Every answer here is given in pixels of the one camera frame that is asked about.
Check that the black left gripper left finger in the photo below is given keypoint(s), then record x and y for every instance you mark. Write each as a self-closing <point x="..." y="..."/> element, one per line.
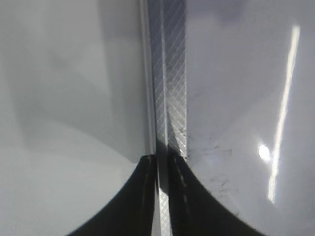
<point x="131" y="211"/>

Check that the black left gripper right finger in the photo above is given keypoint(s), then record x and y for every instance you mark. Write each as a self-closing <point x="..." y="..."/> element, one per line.
<point x="193" y="210"/>

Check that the white framed whiteboard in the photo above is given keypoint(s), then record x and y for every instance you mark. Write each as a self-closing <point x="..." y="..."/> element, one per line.
<point x="231" y="87"/>

